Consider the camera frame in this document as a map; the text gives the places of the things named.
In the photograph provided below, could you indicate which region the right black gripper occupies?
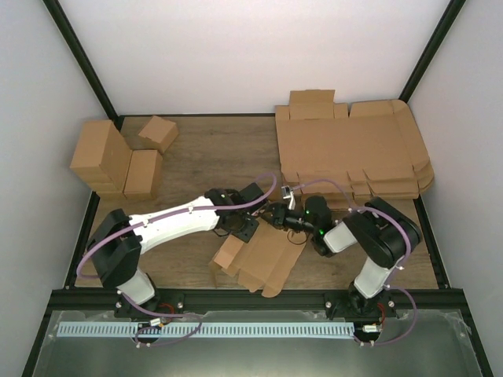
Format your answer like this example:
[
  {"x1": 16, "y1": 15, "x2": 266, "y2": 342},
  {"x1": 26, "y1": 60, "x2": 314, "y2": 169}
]
[{"x1": 259, "y1": 203, "x2": 318, "y2": 235}]

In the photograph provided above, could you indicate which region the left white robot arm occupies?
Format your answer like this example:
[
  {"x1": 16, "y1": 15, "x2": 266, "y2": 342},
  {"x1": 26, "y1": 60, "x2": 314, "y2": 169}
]
[{"x1": 87, "y1": 183, "x2": 266, "y2": 317}]

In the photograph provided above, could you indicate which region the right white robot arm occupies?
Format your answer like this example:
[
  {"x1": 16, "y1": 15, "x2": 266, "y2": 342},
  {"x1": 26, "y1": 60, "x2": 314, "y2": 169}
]
[{"x1": 261, "y1": 196, "x2": 422, "y2": 317}]

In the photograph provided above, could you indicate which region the small tilted cardboard box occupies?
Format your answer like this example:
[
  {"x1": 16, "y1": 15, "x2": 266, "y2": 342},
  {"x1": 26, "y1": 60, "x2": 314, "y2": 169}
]
[{"x1": 138, "y1": 115, "x2": 179, "y2": 155}]

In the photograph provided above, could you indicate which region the tall folded cardboard box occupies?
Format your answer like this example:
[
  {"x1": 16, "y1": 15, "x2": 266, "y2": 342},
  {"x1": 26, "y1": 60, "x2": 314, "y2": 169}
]
[{"x1": 70, "y1": 120, "x2": 132, "y2": 199}]

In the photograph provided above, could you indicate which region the stack of flat cardboard blanks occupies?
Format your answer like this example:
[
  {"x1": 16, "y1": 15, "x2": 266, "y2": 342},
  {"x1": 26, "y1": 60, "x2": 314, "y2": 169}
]
[{"x1": 275, "y1": 90, "x2": 434, "y2": 209}]

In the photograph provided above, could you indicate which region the clear plastic sheet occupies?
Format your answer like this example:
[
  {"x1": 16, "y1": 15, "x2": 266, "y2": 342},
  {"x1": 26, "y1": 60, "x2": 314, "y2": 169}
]
[{"x1": 34, "y1": 310, "x2": 482, "y2": 376}]

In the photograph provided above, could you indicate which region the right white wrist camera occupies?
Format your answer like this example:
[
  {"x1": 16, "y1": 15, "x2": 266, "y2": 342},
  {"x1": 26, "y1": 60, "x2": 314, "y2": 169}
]
[{"x1": 281, "y1": 185, "x2": 302, "y2": 210}]

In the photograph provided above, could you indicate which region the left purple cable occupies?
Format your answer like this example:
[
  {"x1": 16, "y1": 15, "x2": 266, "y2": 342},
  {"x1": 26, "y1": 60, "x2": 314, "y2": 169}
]
[{"x1": 76, "y1": 172, "x2": 278, "y2": 349}]

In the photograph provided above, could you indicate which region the purple cable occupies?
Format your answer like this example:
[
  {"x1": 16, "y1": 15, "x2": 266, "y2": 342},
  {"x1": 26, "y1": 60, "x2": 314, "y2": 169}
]
[
  {"x1": 76, "y1": 172, "x2": 278, "y2": 349},
  {"x1": 292, "y1": 178, "x2": 420, "y2": 349}
]

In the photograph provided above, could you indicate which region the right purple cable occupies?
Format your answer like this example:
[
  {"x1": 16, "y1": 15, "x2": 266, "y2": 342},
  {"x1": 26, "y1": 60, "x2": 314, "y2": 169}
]
[{"x1": 292, "y1": 178, "x2": 420, "y2": 349}]

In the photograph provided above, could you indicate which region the black aluminium frame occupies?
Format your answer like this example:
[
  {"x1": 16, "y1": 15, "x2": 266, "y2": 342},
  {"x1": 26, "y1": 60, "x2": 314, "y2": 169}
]
[{"x1": 22, "y1": 0, "x2": 493, "y2": 377}]

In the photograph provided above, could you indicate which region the light blue slotted cable duct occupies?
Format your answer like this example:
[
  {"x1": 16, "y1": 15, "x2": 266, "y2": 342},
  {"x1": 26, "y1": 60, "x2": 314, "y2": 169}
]
[{"x1": 57, "y1": 321, "x2": 354, "y2": 339}]

